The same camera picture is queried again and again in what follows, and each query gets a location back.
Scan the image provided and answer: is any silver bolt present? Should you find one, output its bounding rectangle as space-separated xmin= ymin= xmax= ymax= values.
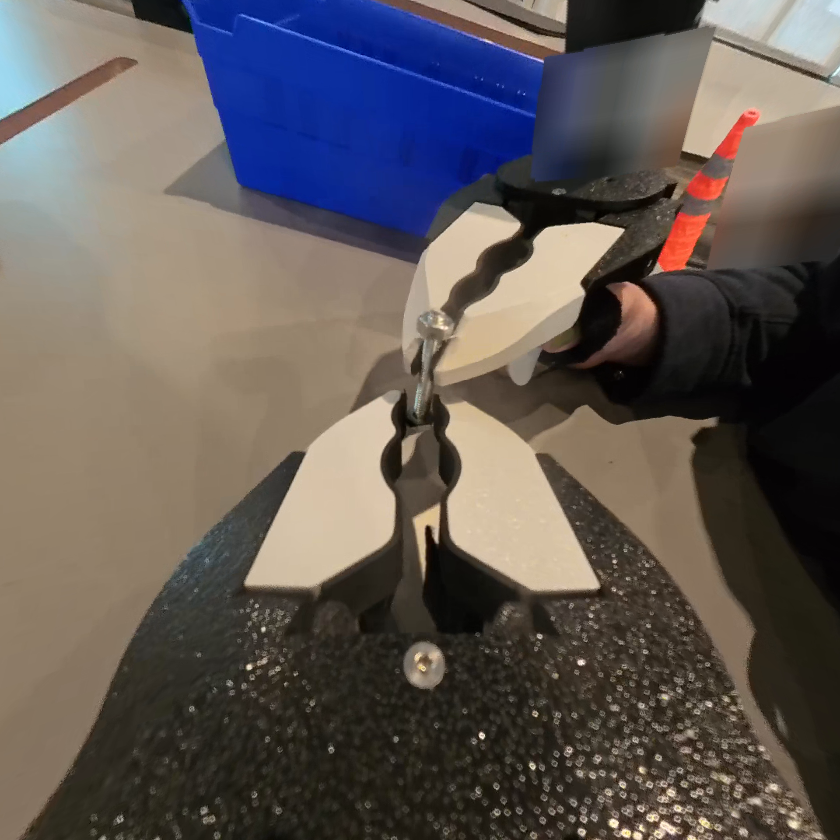
xmin=408 ymin=310 xmax=456 ymax=421

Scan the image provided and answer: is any person's right hand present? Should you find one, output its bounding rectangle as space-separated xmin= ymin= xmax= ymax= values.
xmin=594 ymin=281 xmax=662 ymax=370

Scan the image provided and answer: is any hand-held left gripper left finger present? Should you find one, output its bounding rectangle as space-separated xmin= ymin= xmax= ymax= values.
xmin=243 ymin=390 xmax=408 ymax=599

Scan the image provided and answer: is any person's dark jacket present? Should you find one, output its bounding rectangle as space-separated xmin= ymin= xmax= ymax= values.
xmin=689 ymin=367 xmax=840 ymax=834

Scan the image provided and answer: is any orange traffic cone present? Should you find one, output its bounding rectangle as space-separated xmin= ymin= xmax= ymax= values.
xmin=658 ymin=108 xmax=762 ymax=271

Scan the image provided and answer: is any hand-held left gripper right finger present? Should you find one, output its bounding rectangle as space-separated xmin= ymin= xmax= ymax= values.
xmin=433 ymin=402 xmax=602 ymax=598

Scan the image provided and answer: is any blue plastic bin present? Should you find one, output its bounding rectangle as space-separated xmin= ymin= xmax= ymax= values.
xmin=182 ymin=0 xmax=547 ymax=238

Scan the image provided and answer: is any person's right forearm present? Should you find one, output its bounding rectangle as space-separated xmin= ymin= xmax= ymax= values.
xmin=594 ymin=262 xmax=840 ymax=427

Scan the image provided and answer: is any brown top desk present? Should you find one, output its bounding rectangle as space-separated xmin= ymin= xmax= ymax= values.
xmin=394 ymin=0 xmax=572 ymax=60

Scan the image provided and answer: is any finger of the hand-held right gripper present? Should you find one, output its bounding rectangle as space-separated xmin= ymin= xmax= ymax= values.
xmin=402 ymin=202 xmax=527 ymax=376
xmin=430 ymin=222 xmax=626 ymax=387

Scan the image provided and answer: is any large window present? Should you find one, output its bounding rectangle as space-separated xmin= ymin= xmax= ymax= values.
xmin=705 ymin=0 xmax=840 ymax=76

